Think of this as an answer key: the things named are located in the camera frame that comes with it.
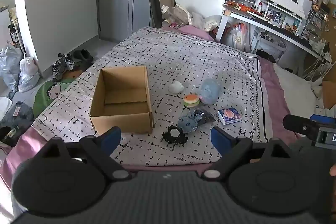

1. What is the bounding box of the pair of dark clogs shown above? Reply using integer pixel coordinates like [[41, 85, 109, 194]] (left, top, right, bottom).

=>
[[72, 49, 93, 71]]

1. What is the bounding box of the hamburger plush toy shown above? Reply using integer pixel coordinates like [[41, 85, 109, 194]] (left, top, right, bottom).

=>
[[183, 94, 200, 108]]

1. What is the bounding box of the small white soft toy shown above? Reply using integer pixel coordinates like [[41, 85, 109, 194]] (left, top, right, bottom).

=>
[[168, 81, 184, 94]]

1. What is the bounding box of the beige plastic bag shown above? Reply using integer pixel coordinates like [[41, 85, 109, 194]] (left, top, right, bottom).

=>
[[172, 4, 193, 26]]

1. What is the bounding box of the black lace scrunchie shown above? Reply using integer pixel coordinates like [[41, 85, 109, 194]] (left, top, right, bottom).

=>
[[161, 126, 188, 146]]

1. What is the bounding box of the tissue pack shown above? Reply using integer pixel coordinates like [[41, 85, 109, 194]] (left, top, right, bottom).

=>
[[217, 108, 242, 125]]

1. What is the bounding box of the white keyboard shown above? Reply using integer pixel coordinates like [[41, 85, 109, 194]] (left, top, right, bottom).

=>
[[266, 0, 306, 17]]

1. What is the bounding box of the white desk shelf riser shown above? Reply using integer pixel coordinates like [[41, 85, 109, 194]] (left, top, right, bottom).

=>
[[259, 0, 309, 30]]

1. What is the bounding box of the clear plastic bottle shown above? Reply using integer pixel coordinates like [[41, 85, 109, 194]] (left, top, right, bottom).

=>
[[161, 5, 176, 22]]

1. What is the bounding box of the black-and-white printed blanket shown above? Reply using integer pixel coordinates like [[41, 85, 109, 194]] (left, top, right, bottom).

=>
[[31, 27, 268, 168]]

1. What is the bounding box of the green cartoon rug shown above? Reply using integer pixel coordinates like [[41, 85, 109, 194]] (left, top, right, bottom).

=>
[[33, 77, 76, 119]]

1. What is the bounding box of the brown cardboard box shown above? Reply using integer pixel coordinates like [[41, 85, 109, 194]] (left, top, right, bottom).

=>
[[90, 66, 153, 135]]

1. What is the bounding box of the pile of dark jeans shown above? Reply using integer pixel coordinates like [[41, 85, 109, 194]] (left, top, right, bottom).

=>
[[0, 101, 34, 147]]

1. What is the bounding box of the grey-white sneaker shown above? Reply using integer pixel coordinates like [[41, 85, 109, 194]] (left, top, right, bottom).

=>
[[51, 60, 63, 82], [62, 53, 75, 71]]

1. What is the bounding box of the white pillow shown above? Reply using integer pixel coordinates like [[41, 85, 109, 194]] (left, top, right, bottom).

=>
[[273, 63, 324, 111]]

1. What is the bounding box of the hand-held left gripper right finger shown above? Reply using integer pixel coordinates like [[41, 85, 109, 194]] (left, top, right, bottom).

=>
[[201, 126, 292, 180]]

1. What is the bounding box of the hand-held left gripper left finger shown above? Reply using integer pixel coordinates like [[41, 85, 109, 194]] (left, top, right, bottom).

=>
[[43, 126, 133, 182]]

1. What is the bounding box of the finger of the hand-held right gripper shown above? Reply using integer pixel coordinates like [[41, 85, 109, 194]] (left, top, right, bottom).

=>
[[283, 114, 320, 139]]

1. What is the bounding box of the grey translucent plastic bag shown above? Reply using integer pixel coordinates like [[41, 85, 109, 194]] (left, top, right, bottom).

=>
[[0, 46, 23, 92]]

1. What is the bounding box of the crumpled white plastic bag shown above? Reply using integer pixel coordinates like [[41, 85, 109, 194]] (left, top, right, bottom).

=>
[[193, 13, 222, 33]]

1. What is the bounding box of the large light blue plush toy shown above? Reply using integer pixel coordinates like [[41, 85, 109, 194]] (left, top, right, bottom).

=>
[[199, 79, 221, 104]]

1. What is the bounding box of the white desk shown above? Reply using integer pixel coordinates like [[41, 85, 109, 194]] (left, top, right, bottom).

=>
[[215, 5, 331, 62]]

